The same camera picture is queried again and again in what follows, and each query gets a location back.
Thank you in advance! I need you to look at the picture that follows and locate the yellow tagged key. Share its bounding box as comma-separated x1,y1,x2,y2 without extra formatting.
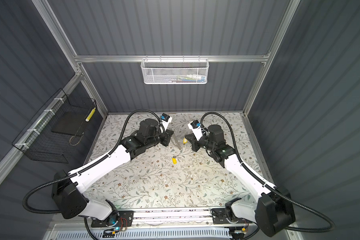
172,156,177,165

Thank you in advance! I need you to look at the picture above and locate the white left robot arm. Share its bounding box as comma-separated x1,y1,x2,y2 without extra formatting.
52,114,174,226

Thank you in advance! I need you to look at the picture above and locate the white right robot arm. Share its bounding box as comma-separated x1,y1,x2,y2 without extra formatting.
185,121,296,237

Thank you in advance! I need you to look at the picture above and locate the yellow marker pen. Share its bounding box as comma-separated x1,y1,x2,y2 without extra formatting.
85,107,97,122

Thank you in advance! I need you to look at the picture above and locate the white vent grille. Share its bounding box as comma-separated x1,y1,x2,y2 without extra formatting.
55,227,233,240

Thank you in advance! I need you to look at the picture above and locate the black foam pad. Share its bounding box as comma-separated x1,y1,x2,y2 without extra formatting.
51,112,89,137

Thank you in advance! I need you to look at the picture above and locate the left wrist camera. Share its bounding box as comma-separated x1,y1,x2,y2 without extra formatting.
161,113,173,132

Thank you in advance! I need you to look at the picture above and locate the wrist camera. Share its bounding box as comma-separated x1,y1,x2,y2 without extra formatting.
161,113,173,132
188,120,206,141

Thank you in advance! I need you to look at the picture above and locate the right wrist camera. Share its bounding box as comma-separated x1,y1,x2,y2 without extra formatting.
188,120,206,141

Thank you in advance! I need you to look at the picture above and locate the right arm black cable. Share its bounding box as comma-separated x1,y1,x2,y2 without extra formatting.
200,111,336,233

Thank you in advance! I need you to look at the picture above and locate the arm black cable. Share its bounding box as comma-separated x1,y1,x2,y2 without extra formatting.
21,109,163,240
200,111,336,233

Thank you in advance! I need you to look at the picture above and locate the white wire mesh basket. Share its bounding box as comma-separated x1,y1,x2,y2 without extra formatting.
141,58,210,85

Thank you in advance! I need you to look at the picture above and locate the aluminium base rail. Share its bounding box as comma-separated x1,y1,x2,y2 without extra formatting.
47,206,259,229

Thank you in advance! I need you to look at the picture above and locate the black wire basket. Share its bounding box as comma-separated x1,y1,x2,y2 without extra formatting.
12,91,97,164

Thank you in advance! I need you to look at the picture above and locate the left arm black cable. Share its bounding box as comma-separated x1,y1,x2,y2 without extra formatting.
21,109,163,240

